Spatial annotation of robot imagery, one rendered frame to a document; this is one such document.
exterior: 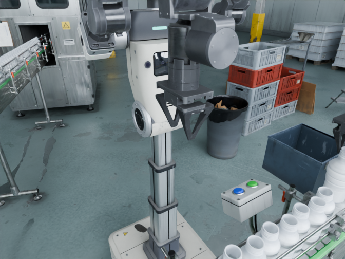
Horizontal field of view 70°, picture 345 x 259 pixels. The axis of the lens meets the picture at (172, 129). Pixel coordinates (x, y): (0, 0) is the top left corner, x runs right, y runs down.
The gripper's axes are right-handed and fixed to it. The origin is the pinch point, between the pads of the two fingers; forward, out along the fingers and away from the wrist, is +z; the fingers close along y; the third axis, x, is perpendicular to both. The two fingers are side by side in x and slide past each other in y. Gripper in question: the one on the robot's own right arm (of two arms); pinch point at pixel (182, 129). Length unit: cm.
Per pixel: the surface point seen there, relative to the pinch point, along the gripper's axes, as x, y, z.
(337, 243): 43, 21, 41
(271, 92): 252, -161, 87
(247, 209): 21.6, 3.4, 31.1
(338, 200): 43, 17, 27
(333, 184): 41.3, 14.8, 21.9
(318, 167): 85, -8, 47
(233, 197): 19.4, -0.5, 28.3
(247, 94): 207, -163, 82
